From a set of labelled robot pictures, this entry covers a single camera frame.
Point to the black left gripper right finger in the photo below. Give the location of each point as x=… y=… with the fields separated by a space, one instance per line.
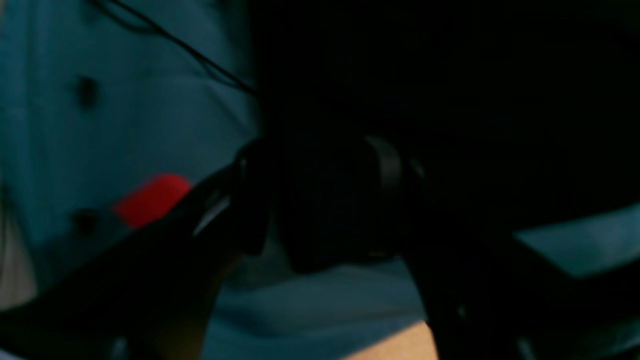
x=489 y=297

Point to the black cable tie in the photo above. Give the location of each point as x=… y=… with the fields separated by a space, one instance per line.
x=212 y=69

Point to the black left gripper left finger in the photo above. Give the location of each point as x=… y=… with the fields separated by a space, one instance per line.
x=142 y=298

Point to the blue table cloth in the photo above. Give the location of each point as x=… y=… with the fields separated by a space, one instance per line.
x=90 y=112

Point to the black t-shirt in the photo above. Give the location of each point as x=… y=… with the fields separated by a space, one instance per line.
x=522 y=116

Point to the red cube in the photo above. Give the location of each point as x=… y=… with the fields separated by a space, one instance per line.
x=151 y=201

